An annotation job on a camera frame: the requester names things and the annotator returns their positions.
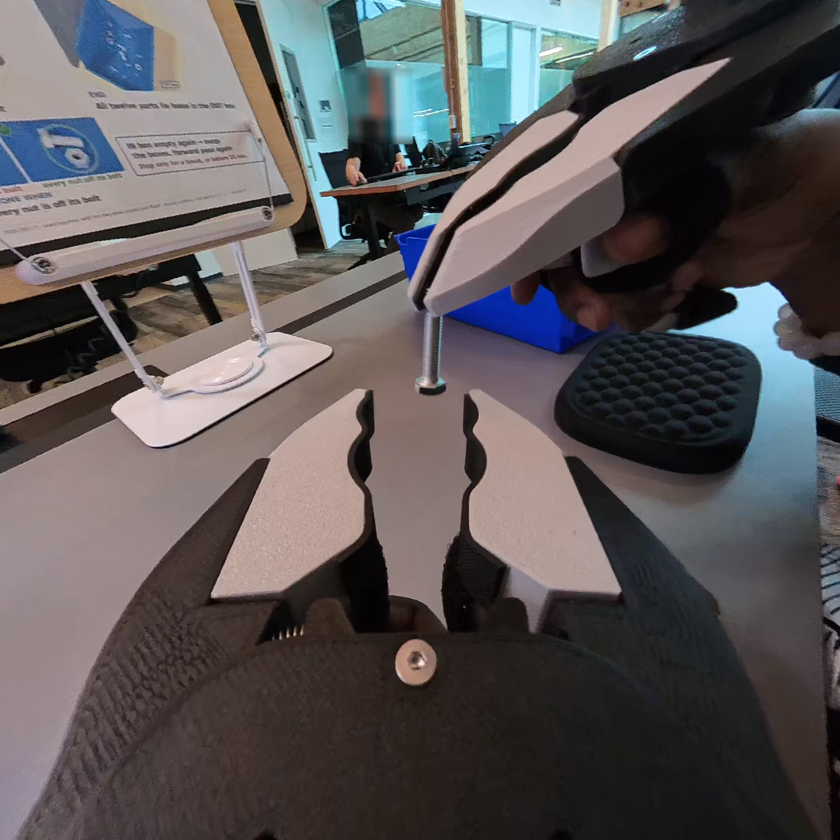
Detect white poster stand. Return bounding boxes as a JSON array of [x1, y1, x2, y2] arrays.
[[0, 241, 334, 449]]

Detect black angled table legs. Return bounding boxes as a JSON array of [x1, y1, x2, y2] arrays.
[[0, 255, 225, 395]]

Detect person's right forearm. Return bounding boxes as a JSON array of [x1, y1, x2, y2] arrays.
[[810, 354, 840, 444]]

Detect instruction poster on tan board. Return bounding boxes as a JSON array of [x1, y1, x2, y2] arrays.
[[0, 0, 309, 306]]

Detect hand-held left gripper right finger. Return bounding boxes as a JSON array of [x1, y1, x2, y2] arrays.
[[441, 388, 623, 634]]

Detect long steel hex bolt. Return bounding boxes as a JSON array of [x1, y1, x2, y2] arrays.
[[413, 311, 449, 396]]

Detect blue plastic bin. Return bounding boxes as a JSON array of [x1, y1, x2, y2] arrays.
[[394, 224, 599, 355]]

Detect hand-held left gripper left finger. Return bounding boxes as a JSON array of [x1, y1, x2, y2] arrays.
[[210, 388, 391, 634]]

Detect wood-topped office desk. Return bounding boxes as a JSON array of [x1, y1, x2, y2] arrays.
[[320, 164, 479, 260]]

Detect white bead bracelet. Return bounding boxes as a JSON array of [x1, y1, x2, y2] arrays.
[[773, 303, 840, 360]]

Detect black honeycomb wrist rest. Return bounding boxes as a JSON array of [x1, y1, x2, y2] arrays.
[[553, 330, 764, 475]]

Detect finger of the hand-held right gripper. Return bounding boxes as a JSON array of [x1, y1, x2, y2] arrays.
[[407, 108, 584, 311], [422, 58, 732, 316]]

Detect black white patterned pants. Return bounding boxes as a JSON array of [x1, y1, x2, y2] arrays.
[[819, 543, 840, 729]]

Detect person's right hand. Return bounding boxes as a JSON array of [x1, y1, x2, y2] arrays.
[[511, 108, 840, 333]]

